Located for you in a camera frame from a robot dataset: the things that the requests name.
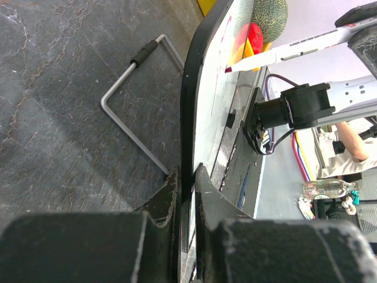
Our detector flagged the person in white shirt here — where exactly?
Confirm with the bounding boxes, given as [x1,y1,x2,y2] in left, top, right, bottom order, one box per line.
[317,118,376,179]

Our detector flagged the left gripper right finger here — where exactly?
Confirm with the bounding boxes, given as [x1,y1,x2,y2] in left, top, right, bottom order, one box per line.
[195,165,376,282]

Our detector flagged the yellow plastic fruit tray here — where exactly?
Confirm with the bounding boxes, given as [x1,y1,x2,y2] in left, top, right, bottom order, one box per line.
[210,1,266,71]

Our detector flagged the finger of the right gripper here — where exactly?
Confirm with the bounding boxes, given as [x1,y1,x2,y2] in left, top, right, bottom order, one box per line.
[335,1,377,28]
[348,28,377,78]

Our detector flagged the whiteboard metal wire stand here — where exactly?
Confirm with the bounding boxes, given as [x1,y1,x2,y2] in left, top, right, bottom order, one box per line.
[100,34,184,175]

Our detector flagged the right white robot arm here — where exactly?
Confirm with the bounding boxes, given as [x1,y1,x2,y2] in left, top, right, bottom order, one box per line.
[248,2,376,130]

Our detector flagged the white whiteboard black frame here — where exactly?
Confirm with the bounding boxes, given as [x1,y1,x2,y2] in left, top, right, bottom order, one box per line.
[179,0,256,254]

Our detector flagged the green netted melon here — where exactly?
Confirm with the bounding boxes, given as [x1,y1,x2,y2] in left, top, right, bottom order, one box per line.
[252,0,288,44]

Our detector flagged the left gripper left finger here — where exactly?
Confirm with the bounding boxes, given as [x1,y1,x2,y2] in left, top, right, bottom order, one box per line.
[1,168,180,282]

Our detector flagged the clear plastic bottle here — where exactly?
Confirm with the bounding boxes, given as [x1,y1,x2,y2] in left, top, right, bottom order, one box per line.
[303,179,359,200]

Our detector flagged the magenta whiteboard marker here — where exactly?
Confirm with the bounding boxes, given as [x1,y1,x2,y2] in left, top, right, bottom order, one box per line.
[225,16,376,73]

